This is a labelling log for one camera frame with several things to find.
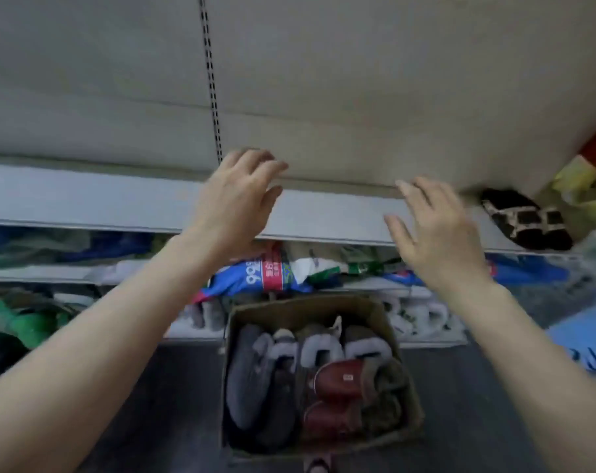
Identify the person's left hand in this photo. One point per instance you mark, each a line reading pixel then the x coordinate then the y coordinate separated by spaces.
pixel 229 206

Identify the person's right hand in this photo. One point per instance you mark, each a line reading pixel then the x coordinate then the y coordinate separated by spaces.
pixel 443 241

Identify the person's left thumb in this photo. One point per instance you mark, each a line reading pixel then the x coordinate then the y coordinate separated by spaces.
pixel 269 206

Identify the person's right thumb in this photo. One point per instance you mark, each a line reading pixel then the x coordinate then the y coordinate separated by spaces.
pixel 397 232

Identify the person's right forearm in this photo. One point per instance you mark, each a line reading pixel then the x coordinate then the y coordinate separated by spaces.
pixel 534 369

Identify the person's left forearm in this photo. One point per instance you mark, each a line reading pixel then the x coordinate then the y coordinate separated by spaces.
pixel 91 349

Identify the blue red white packet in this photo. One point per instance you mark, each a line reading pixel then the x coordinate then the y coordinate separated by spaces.
pixel 256 280

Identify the white green packet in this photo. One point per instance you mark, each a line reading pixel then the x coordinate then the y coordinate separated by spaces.
pixel 322 265

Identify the white fur slippers in bag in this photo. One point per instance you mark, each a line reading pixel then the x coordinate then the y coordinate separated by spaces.
pixel 416 312

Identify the brown cardboard box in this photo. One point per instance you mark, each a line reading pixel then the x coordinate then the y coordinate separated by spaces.
pixel 303 310

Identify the grey slipper with white fur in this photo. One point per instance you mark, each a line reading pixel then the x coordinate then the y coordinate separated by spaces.
pixel 367 347
pixel 283 347
pixel 320 352

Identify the black checked slipper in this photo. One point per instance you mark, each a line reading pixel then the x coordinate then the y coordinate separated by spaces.
pixel 527 220

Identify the blue plastic packet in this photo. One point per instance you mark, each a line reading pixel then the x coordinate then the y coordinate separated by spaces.
pixel 524 270

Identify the slotted metal shelf upright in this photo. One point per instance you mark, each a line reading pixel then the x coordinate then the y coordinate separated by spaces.
pixel 212 78

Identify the olive plush slipper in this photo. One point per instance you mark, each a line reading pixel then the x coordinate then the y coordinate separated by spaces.
pixel 391 381
pixel 382 413

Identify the maroon leather slipper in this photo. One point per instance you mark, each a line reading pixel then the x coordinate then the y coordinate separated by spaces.
pixel 330 421
pixel 345 379

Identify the grey metal shelf board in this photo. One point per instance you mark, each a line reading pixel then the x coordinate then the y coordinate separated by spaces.
pixel 106 199

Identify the dark grey plush slipper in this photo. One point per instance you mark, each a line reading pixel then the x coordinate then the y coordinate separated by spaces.
pixel 278 413
pixel 246 374

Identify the yellow plastic packet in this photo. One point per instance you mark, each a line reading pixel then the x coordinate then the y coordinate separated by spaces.
pixel 581 184

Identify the pile of blue green bags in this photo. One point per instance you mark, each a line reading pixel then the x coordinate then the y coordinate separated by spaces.
pixel 81 246

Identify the clear plastic bag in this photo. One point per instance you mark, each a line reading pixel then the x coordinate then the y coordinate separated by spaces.
pixel 593 248

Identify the light blue plastic bag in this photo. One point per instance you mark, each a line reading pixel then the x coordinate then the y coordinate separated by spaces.
pixel 581 339

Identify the green plush item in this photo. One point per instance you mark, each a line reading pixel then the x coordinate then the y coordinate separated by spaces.
pixel 29 322

